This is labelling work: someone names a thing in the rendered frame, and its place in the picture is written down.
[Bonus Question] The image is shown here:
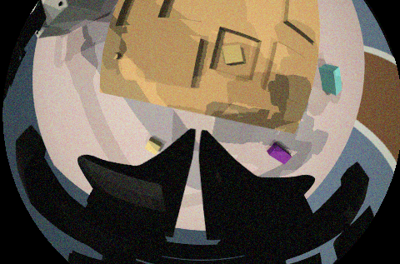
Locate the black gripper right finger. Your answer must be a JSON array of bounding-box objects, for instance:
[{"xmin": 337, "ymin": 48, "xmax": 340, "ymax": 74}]
[{"xmin": 199, "ymin": 130, "xmax": 316, "ymax": 241}]

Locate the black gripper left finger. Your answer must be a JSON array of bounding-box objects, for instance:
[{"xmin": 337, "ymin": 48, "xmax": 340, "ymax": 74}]
[{"xmin": 77, "ymin": 128, "xmax": 197, "ymax": 237}]

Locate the tan puzzle board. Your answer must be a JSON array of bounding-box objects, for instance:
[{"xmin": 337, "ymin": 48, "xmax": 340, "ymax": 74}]
[{"xmin": 99, "ymin": 0, "xmax": 320, "ymax": 134}]

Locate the purple rectangular block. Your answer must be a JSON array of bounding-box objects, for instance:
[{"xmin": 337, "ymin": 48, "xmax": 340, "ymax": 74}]
[{"xmin": 267, "ymin": 142, "xmax": 291, "ymax": 164}]

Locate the teal block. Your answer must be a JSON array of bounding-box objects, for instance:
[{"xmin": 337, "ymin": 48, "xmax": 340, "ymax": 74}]
[{"xmin": 319, "ymin": 64, "xmax": 343, "ymax": 96}]

